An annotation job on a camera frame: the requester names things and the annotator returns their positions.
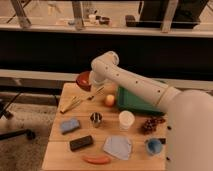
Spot black office chair base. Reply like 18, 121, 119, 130
0, 93, 37, 142

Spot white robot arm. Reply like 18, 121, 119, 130
89, 51, 213, 171

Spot blue sponge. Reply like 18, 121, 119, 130
60, 118, 80, 134

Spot orange round fruit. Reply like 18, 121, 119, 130
105, 94, 116, 107

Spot black rectangular block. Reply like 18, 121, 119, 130
69, 135, 93, 151

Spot white plastic cup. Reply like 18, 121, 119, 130
119, 111, 135, 130

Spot red bowl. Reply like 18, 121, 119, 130
76, 71, 91, 91

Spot light blue cloth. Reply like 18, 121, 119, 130
103, 135, 132, 160

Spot dark bowl on shelf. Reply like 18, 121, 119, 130
99, 17, 110, 25

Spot green plastic tray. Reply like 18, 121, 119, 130
117, 87, 164, 116

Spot thin brown spoon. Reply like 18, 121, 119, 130
86, 87, 104, 100

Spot black box on shelf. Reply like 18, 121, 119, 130
125, 15, 136, 27

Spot orange sausage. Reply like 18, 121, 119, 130
82, 156, 111, 165

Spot metal cup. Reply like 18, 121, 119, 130
90, 112, 102, 128

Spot white cup on shelf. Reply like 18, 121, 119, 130
89, 14, 96, 23

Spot small blue bowl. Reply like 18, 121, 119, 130
145, 138, 163, 155

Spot bunch of dark grapes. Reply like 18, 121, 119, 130
141, 117, 165, 134

